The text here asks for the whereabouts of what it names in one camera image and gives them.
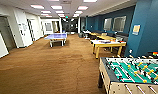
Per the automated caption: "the long yellow wooden table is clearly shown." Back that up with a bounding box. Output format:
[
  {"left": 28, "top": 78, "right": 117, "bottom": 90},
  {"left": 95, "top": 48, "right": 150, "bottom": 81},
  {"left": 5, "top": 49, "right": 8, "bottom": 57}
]
[{"left": 84, "top": 31, "right": 111, "bottom": 42}]

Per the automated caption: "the yellow gaming table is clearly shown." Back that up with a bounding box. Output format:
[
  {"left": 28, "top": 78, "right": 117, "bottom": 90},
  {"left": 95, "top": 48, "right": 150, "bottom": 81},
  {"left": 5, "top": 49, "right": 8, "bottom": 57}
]
[{"left": 90, "top": 38, "right": 128, "bottom": 60}]

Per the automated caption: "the grey hallway door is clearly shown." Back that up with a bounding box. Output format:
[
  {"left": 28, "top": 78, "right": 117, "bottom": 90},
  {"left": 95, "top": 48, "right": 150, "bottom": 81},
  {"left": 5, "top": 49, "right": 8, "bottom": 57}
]
[{"left": 0, "top": 15, "right": 17, "bottom": 53}]

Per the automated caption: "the blue ping pong table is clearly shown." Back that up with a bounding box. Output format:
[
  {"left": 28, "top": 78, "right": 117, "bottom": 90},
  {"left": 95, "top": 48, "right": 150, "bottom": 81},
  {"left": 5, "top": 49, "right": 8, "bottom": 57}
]
[{"left": 44, "top": 32, "right": 69, "bottom": 48}]

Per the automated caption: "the green foosball table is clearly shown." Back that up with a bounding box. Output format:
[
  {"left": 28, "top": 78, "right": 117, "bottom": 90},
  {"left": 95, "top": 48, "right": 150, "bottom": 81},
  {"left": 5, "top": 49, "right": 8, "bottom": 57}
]
[{"left": 98, "top": 56, "right": 158, "bottom": 94}]

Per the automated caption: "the rectangular ceiling light panel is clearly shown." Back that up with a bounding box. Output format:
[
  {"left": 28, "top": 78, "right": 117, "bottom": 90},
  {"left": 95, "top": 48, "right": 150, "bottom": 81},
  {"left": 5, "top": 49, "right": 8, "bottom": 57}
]
[
  {"left": 30, "top": 3, "right": 46, "bottom": 10},
  {"left": 77, "top": 5, "right": 90, "bottom": 11},
  {"left": 50, "top": 4, "right": 64, "bottom": 11}
]

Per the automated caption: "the white outlet on blue wall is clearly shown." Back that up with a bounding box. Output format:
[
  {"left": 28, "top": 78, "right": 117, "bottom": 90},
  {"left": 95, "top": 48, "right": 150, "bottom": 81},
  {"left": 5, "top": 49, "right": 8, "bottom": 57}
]
[{"left": 128, "top": 49, "right": 133, "bottom": 55}]

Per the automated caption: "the interior glass window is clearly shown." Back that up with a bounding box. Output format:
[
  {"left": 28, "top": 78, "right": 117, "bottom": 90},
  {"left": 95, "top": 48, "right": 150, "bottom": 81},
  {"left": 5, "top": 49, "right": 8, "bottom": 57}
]
[
  {"left": 112, "top": 15, "right": 128, "bottom": 34},
  {"left": 103, "top": 17, "right": 113, "bottom": 32}
]

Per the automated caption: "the yellow wall sign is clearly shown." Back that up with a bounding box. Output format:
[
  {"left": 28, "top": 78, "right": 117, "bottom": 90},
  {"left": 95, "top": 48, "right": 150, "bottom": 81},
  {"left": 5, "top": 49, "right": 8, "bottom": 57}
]
[{"left": 131, "top": 24, "right": 142, "bottom": 36}]

